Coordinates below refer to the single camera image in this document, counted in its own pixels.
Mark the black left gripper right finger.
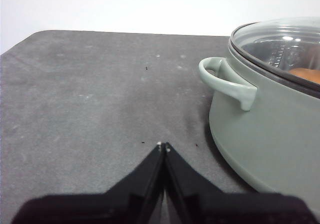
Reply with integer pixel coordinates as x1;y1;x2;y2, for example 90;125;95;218
164;141;320;224

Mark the pale green pot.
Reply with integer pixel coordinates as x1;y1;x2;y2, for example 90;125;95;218
198;21;320;224

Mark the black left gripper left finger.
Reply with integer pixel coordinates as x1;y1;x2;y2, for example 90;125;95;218
11;143;166;224

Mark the brown potato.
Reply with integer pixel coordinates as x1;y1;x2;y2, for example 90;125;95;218
288;68;320;84

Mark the glass lid with pale knob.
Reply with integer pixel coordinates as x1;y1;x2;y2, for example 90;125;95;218
228;16;320;93

